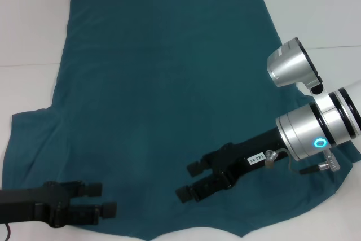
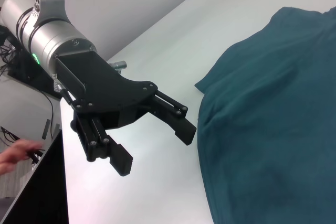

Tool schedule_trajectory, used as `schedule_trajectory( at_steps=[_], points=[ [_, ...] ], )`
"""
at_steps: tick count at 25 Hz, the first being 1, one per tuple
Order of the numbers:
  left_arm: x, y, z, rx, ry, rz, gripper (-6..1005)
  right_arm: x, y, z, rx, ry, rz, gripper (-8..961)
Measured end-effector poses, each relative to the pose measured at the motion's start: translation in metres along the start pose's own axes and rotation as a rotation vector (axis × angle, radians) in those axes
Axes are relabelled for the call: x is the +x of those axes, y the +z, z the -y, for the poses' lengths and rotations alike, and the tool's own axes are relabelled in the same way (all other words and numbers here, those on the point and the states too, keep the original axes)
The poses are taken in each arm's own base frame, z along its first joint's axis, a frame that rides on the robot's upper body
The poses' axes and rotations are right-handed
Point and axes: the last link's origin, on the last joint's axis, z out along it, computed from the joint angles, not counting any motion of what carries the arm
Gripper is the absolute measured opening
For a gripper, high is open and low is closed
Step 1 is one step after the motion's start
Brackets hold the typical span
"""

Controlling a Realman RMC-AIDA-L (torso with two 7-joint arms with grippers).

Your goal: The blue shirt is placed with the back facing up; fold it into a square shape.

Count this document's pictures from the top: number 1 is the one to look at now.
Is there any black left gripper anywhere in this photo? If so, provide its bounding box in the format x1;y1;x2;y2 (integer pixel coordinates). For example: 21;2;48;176
0;179;118;229

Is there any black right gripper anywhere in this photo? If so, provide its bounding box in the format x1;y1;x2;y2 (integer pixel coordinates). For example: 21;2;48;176
175;127;293;204

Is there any teal blue t-shirt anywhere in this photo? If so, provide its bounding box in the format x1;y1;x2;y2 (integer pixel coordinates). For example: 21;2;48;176
1;0;355;238

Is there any right arm connector cable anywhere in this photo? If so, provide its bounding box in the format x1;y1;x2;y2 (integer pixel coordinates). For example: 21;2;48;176
264;148;339;176

